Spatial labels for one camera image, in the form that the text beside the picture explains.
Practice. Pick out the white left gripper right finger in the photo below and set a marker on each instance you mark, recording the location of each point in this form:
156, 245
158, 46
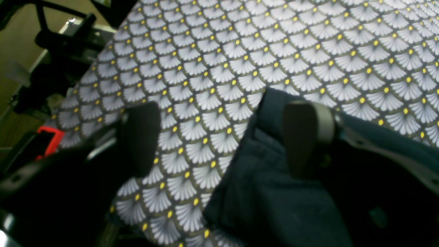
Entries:
384, 185

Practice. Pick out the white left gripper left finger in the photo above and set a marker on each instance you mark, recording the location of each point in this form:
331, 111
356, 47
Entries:
61, 200

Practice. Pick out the dark grey T-shirt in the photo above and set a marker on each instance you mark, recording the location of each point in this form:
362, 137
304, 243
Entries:
260, 203

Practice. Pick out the red clamp right edge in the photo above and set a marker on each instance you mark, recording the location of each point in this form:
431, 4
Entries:
51, 139

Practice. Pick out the fan-patterned tablecloth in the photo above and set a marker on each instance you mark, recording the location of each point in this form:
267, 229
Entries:
207, 63

